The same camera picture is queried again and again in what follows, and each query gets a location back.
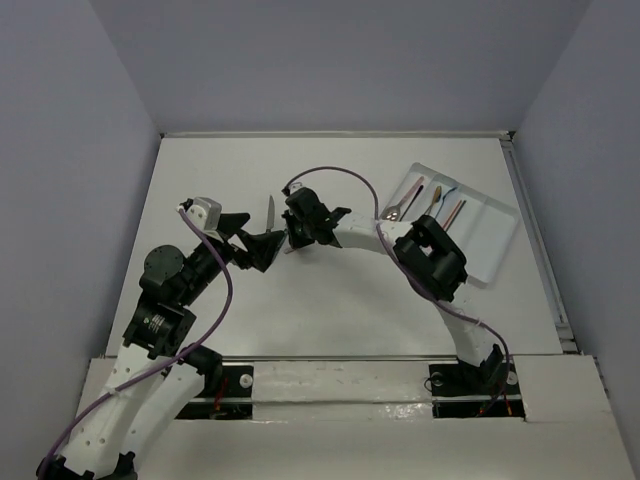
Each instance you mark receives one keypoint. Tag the silver knife dark handle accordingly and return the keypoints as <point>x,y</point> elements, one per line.
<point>270,220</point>

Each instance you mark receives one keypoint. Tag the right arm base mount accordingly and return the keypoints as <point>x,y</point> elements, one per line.
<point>452,397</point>

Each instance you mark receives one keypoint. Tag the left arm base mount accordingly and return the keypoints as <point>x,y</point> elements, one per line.
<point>229,398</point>

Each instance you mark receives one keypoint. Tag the white divided utensil tray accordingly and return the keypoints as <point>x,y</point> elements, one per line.
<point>483,230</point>

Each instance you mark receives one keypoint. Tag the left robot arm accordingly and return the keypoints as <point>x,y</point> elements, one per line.
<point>156,373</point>

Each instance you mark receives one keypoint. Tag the aluminium frame rail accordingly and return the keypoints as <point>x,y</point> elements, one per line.
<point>500,135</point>

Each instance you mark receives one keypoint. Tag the purple spoon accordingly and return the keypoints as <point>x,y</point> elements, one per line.
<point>412,201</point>

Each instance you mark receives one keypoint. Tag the orange chopstick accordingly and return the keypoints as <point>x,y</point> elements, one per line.
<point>452,214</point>

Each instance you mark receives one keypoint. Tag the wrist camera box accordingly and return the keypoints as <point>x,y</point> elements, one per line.
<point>203,212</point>
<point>291,188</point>

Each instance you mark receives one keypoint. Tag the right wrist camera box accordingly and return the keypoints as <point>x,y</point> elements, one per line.
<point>291,188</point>

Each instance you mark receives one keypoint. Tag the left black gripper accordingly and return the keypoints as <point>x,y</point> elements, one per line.
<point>239,245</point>

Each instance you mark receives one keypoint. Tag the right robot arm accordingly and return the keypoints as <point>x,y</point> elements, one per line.
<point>434,265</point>

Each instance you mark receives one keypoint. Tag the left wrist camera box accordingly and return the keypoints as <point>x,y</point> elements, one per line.
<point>203,212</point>

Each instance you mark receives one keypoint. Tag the gold fork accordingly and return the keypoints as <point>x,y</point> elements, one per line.
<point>435,199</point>

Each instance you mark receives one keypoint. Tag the silver spoon pink handle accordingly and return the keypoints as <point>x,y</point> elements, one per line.
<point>393,212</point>

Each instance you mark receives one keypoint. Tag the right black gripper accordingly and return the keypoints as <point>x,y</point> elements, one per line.
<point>295,240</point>

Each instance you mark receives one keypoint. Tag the blue chopstick diagonal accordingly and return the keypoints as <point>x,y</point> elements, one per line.
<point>457,215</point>

